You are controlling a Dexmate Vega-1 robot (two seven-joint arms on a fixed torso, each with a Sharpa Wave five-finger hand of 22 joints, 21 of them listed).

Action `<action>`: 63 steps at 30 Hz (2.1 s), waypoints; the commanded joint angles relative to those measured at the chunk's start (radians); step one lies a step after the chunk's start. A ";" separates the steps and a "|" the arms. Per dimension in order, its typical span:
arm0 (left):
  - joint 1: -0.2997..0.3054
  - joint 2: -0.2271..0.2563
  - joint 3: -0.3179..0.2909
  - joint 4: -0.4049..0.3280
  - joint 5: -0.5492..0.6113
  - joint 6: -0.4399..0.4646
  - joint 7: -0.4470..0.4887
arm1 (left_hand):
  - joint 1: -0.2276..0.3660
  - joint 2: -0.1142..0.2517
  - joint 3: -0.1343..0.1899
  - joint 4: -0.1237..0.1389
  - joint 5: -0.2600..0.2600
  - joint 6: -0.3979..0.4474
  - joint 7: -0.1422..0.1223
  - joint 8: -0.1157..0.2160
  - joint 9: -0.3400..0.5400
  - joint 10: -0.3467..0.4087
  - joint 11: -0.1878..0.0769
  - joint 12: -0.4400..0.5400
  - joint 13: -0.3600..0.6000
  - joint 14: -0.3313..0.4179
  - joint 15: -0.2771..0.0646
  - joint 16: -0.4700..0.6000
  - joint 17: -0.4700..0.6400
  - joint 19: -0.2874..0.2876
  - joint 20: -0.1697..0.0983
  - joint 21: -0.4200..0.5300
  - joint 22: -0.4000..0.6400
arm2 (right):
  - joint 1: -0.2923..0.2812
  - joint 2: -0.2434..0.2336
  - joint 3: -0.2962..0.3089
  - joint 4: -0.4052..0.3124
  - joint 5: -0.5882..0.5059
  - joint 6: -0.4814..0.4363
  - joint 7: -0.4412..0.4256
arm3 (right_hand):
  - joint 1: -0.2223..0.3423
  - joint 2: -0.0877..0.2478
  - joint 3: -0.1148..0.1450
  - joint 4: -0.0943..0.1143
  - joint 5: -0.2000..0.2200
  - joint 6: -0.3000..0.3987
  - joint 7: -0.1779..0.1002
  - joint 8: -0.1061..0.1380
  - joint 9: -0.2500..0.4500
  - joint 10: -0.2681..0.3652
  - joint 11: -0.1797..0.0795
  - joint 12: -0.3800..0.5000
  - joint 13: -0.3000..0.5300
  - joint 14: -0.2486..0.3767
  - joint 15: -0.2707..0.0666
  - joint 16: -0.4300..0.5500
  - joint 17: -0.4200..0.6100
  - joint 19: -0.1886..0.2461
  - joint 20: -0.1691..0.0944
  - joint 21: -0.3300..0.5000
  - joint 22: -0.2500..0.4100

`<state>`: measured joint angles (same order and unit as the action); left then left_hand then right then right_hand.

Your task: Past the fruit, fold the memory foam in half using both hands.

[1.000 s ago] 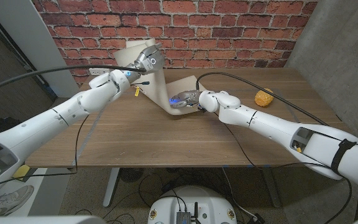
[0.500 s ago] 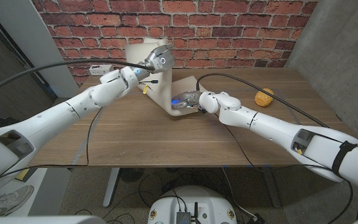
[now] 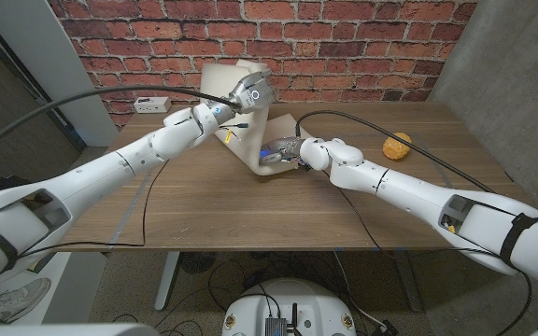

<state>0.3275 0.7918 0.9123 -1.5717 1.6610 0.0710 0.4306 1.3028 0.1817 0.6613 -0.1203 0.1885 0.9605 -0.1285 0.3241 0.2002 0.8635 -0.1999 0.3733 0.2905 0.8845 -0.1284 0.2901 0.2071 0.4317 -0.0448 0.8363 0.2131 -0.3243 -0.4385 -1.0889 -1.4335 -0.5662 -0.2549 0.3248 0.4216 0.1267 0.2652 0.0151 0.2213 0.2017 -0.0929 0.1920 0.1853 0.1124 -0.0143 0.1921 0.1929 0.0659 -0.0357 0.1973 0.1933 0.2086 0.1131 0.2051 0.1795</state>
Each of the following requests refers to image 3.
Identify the red brick printed backdrop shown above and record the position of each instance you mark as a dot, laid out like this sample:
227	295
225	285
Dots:
344	46

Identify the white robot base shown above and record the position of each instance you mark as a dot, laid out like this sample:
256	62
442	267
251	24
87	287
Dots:
306	303

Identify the grey table leg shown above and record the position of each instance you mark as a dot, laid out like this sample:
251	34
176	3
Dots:
408	280

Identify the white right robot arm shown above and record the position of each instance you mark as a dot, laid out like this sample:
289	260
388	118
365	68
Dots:
414	191

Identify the white floor platform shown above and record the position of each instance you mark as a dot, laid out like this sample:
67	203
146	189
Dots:
77	289

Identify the grey white sneaker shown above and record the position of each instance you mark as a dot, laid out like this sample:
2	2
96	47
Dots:
21	294

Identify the white table leg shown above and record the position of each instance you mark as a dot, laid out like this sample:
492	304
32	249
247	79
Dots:
166	280

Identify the black round floor object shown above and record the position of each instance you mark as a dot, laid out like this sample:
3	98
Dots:
197	262

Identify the white memory foam sheet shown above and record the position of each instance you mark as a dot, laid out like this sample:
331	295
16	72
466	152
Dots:
250	140

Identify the white partition panel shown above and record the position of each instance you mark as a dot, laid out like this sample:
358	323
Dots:
49	56

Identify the white power strip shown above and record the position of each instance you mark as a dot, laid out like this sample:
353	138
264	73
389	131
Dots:
152	105

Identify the yellow bumpy toy fruit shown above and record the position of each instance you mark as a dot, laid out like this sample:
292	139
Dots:
397	147

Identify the white robot chest cover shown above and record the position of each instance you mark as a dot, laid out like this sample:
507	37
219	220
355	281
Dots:
63	330

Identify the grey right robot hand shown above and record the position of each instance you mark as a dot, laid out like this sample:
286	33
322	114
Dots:
283	148

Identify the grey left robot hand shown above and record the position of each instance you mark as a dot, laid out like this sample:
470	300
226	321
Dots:
252	93

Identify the grey electronics box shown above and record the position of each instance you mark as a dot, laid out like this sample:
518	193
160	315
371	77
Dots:
276	327

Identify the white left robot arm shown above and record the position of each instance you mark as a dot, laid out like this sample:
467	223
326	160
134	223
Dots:
110	163

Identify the grey tape strip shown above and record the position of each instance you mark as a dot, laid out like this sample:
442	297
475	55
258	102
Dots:
129	212

